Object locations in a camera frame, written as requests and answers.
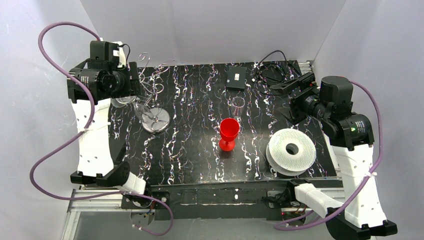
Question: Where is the red wine glass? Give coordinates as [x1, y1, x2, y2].
[218, 118, 240, 152]

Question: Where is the black cable bundle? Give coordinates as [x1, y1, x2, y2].
[251, 50, 301, 98]

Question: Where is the chrome wine glass rack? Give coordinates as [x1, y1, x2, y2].
[138, 52, 171, 134]

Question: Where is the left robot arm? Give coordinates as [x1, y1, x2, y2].
[67, 40, 147, 195]

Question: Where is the aluminium frame rail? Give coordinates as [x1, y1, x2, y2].
[61, 189, 131, 240]

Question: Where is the white filament spool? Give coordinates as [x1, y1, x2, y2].
[266, 128, 317, 177]

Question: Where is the purple cable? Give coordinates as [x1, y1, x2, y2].
[29, 21, 174, 238]
[273, 79, 382, 232]

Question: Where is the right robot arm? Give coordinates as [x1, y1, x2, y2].
[272, 72, 398, 240]

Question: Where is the clear wine glass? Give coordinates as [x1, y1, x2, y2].
[133, 102, 154, 125]
[110, 96, 136, 108]

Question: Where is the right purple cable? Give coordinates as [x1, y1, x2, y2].
[273, 79, 382, 232]

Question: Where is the black box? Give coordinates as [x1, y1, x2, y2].
[225, 66, 247, 92]

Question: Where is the clear champagne flute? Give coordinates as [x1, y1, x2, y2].
[230, 96, 246, 119]

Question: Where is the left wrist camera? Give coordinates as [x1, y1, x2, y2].
[113, 41, 127, 69]

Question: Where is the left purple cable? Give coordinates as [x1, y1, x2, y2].
[29, 21, 174, 238]

